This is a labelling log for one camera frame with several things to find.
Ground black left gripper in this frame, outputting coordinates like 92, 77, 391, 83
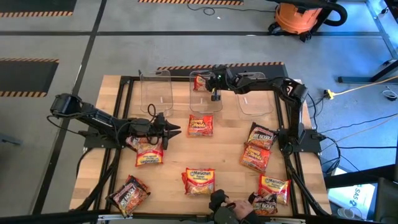
136, 113, 182, 151

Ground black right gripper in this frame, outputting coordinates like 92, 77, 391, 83
203, 65, 234, 102

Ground orange Saucy Noods pack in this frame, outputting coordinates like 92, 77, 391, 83
187, 114, 215, 138
238, 143, 272, 174

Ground red ramen packet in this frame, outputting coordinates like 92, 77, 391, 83
135, 136, 165, 167
181, 167, 216, 197

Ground black Fire Noodle pack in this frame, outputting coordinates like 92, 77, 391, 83
246, 121, 279, 151
125, 135, 147, 152
105, 174, 152, 218
248, 192, 279, 217

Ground clear plastic bin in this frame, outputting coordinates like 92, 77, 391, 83
234, 72, 274, 121
139, 69, 174, 118
188, 70, 224, 114

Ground black hazard-striped floor mat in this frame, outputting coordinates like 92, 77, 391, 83
157, 61, 289, 80
0, 0, 78, 17
138, 0, 244, 6
0, 57, 60, 98

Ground black handheld object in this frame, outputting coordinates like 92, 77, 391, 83
208, 189, 231, 214

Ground person's hand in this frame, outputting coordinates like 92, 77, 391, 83
231, 200, 254, 220

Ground orange shop vacuum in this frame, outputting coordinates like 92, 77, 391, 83
267, 0, 325, 43

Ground black metal stand base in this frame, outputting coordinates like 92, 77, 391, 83
338, 57, 398, 84

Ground white and blue sign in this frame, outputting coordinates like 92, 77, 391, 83
328, 183, 379, 218

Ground white paper cups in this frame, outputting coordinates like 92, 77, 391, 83
337, 207, 357, 220

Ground black metal table frame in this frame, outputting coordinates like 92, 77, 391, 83
70, 75, 333, 218

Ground thin black floor cable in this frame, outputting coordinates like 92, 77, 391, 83
186, 2, 276, 16

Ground silver metal bracket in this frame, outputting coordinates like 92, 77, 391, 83
96, 213, 119, 222
269, 217, 307, 224

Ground black vacuum hose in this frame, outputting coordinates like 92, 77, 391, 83
273, 0, 348, 27

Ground yellow extension cord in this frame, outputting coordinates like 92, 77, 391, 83
334, 75, 398, 96

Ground white cable coil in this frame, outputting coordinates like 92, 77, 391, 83
382, 88, 398, 102

